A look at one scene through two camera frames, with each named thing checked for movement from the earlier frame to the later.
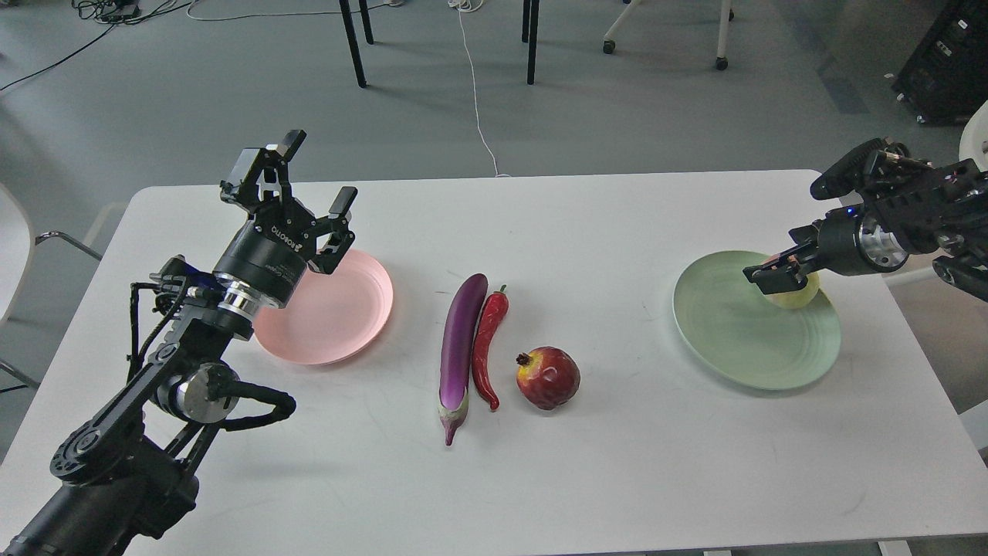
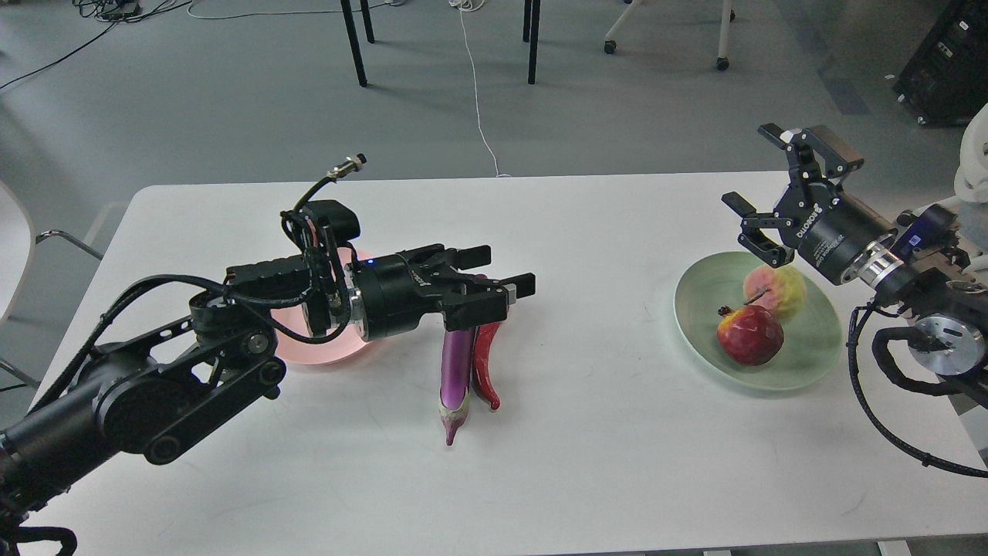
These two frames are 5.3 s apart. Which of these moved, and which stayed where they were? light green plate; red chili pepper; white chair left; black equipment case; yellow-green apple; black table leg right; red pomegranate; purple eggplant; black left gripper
Moved: black left gripper; red pomegranate; yellow-green apple
Stayed: purple eggplant; light green plate; red chili pepper; black table leg right; black equipment case; white chair left
